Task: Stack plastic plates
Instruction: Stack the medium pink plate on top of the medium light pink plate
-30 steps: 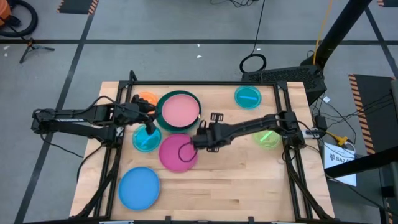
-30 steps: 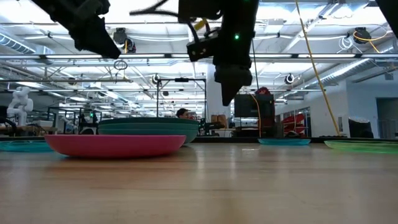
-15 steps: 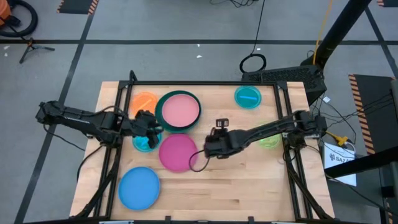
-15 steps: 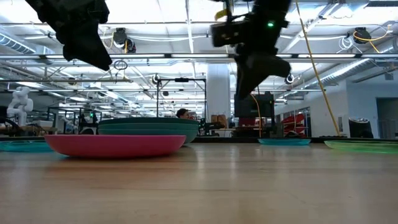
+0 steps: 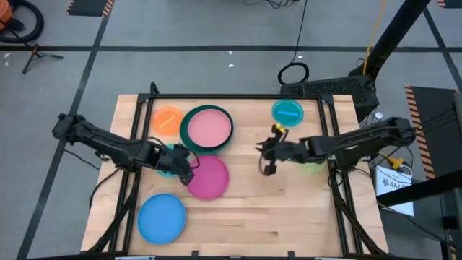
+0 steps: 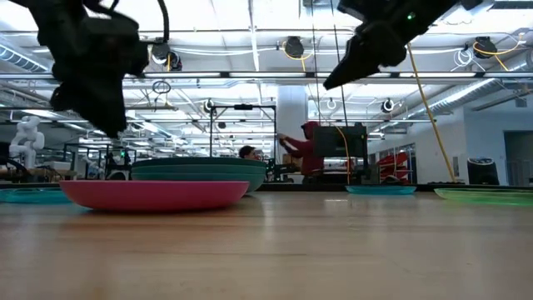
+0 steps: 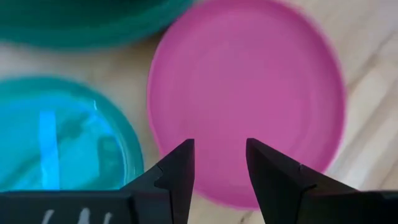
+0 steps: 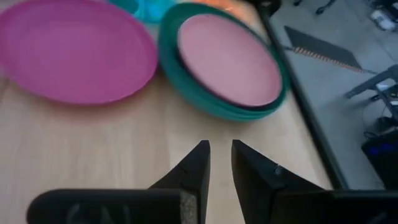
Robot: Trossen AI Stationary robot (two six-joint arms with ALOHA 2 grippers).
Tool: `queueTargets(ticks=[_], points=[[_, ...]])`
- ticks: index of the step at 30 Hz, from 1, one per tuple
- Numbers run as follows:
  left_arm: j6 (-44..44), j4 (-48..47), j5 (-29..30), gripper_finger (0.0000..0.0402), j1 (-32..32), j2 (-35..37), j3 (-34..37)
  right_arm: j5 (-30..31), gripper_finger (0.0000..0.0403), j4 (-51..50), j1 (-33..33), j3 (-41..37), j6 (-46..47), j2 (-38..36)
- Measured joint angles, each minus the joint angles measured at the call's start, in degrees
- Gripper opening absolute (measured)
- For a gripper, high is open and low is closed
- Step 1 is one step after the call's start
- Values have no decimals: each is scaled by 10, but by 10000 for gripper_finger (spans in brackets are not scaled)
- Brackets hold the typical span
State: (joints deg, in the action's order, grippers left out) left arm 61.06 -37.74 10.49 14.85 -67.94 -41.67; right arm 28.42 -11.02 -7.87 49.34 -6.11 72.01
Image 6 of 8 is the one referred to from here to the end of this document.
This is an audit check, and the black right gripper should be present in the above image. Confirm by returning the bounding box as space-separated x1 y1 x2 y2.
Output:
323 0 434 89

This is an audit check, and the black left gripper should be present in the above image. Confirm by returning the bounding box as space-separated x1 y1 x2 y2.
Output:
39 20 150 138

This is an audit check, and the magenta plastic plate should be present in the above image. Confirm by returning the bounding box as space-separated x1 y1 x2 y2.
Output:
59 179 251 213

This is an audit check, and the large dark green plastic plate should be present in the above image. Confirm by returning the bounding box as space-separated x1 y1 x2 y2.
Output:
131 157 267 169

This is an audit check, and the small clear green plastic plate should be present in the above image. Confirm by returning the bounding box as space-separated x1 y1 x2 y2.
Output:
433 187 533 207

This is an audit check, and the black monitor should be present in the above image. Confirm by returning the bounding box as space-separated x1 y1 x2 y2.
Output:
312 123 369 158

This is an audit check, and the small clear cyan plastic plate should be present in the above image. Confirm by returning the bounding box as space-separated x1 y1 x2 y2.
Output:
0 187 72 205
344 184 417 196

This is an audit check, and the large teal plastic plate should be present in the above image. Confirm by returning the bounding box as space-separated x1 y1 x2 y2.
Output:
131 172 267 194

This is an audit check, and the person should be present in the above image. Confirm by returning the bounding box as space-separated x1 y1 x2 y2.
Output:
277 120 326 184
238 145 258 162

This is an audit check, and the black round bin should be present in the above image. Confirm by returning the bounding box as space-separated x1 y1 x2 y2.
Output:
466 157 501 186

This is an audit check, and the yellow cable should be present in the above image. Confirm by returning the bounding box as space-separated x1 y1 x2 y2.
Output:
332 123 351 185
406 41 457 183

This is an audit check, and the black frame rig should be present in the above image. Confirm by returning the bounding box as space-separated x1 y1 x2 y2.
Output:
209 103 277 159

